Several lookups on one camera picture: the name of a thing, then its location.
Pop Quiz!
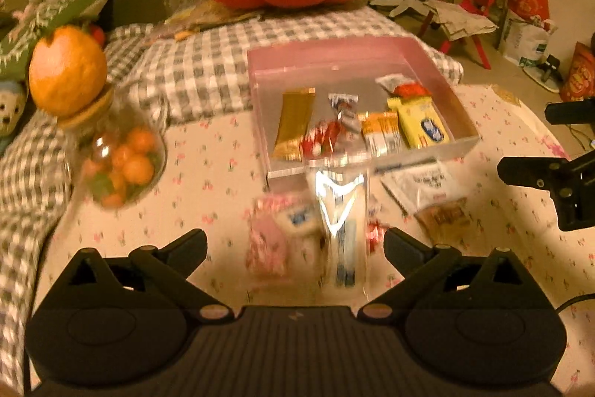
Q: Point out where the brown cracker packet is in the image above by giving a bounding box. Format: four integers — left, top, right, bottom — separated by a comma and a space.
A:
415, 198, 471, 248

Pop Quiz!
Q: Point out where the dark red candy packet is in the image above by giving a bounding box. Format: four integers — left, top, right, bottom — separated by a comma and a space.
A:
366, 220, 389, 254

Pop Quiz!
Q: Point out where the white sachet with print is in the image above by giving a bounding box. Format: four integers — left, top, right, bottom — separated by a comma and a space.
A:
380, 161, 465, 215

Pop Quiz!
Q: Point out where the pink clear candy packet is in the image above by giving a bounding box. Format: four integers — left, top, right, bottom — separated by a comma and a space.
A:
245, 193, 298, 279

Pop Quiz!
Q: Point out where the tall clear white cake packet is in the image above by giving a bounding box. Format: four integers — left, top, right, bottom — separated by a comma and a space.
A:
308, 167, 368, 300

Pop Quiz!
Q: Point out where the small clear white cake packet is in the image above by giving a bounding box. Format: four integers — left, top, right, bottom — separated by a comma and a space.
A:
273, 204, 320, 238

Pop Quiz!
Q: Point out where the yellow snack packet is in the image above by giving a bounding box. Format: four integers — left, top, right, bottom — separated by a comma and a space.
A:
387, 96, 451, 149

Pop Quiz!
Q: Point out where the orange white snack packet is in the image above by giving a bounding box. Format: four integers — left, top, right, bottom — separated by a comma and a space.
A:
359, 112, 406, 157

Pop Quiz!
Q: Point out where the silver foil snack packet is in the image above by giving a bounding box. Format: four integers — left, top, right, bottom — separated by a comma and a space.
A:
328, 93, 361, 138

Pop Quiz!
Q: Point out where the red candy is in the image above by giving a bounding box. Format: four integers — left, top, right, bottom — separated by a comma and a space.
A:
299, 121, 342, 159

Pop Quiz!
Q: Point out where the red white sachet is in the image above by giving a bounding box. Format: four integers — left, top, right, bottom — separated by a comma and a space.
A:
375, 74, 431, 99

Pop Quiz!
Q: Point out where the gold bar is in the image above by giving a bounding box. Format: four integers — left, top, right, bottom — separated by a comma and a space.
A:
272, 88, 316, 160

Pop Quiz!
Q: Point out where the white printed sack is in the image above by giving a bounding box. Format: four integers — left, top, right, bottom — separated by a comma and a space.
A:
498, 10, 556, 67

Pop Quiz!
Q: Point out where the cherry print table cloth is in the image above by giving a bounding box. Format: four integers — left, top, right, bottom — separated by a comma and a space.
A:
36, 86, 594, 396

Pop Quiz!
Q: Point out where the red gift bag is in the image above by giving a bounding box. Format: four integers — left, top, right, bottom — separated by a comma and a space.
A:
507, 0, 550, 20

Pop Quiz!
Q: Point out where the glass jar with kumquats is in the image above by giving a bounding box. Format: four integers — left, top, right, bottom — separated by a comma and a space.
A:
58, 83, 170, 211

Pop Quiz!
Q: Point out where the paper on chair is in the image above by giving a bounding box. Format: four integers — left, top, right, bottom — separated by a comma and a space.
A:
424, 0, 497, 41

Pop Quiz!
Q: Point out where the red plastic child chair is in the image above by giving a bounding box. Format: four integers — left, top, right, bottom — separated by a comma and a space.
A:
418, 0, 497, 70

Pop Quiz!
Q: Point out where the pink silver shallow box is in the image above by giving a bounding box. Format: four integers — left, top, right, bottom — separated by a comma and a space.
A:
246, 35, 481, 180

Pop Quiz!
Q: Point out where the grey checkered blanket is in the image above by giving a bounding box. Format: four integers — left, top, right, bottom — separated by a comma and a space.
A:
0, 5, 465, 393

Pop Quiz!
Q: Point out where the large orange citrus fruit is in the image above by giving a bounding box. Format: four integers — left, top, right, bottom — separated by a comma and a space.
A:
28, 25, 108, 118

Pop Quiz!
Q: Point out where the blue monkey plush toy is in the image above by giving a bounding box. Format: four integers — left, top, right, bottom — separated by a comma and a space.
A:
0, 81, 28, 138

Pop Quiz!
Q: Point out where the red small plush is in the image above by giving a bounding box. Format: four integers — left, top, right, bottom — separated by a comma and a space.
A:
87, 23, 106, 48

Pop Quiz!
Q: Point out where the green floral pillow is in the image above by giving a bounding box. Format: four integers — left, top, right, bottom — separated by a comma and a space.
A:
1, 0, 108, 83

